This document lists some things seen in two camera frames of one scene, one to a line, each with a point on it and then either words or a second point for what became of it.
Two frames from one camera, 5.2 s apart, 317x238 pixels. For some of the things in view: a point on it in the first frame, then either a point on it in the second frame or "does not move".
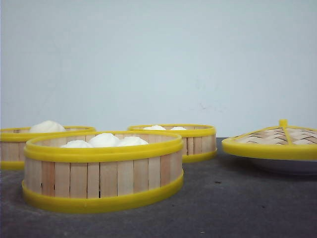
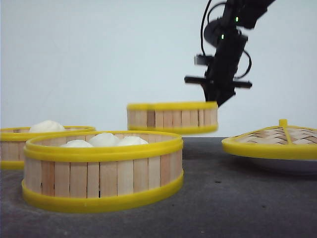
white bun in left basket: [48, 126] does not move
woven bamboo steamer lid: [283, 142] does not move
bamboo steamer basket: [199, 141] to [173, 118]
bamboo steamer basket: [13, 140] does not move
